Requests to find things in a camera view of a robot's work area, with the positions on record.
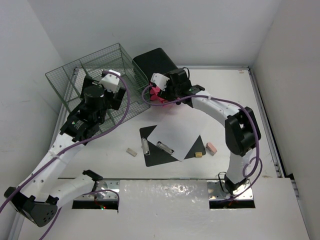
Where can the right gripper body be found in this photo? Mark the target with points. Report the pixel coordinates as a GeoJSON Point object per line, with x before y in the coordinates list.
{"type": "Point", "coordinates": [171, 91]}

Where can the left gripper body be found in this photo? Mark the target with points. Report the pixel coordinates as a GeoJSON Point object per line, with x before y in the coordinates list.
{"type": "Point", "coordinates": [109, 102]}

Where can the pink top drawer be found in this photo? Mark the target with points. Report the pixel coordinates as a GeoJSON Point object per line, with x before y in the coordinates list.
{"type": "Point", "coordinates": [156, 90]}

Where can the pink drawer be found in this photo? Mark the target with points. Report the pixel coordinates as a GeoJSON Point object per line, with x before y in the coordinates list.
{"type": "Point", "coordinates": [154, 97]}
{"type": "Point", "coordinates": [167, 103]}
{"type": "Point", "coordinates": [156, 90]}

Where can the beige eraser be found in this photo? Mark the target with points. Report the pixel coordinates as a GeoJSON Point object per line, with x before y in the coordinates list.
{"type": "Point", "coordinates": [131, 152]}

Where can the pink eraser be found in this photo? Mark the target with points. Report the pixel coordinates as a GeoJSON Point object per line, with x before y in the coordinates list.
{"type": "Point", "coordinates": [211, 148]}

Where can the small brown cube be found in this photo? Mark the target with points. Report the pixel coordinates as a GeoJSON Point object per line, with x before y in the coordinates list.
{"type": "Point", "coordinates": [198, 154]}

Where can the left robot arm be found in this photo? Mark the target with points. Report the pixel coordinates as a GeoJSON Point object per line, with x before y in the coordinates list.
{"type": "Point", "coordinates": [37, 198]}

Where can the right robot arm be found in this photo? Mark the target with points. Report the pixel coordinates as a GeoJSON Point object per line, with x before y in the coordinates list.
{"type": "Point", "coordinates": [242, 133]}

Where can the pink bottom drawer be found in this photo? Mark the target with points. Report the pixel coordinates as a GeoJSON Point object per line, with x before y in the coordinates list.
{"type": "Point", "coordinates": [167, 103]}

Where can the black drawer cabinet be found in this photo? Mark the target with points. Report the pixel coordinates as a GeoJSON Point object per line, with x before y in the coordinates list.
{"type": "Point", "coordinates": [154, 61]}

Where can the white clipboard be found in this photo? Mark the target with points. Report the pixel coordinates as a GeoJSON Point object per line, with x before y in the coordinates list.
{"type": "Point", "coordinates": [180, 139]}

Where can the black clipboard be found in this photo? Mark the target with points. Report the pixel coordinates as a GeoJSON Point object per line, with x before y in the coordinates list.
{"type": "Point", "coordinates": [158, 156]}

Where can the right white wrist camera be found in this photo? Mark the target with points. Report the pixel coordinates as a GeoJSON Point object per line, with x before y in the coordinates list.
{"type": "Point", "coordinates": [163, 78]}

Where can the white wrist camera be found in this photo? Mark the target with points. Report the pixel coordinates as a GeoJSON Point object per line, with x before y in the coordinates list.
{"type": "Point", "coordinates": [110, 80]}
{"type": "Point", "coordinates": [163, 78]}

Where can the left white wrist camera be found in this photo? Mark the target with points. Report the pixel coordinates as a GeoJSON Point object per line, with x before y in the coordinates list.
{"type": "Point", "coordinates": [110, 80]}

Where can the green wire mesh organizer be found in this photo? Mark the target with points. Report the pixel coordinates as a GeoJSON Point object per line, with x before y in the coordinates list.
{"type": "Point", "coordinates": [67, 82]}

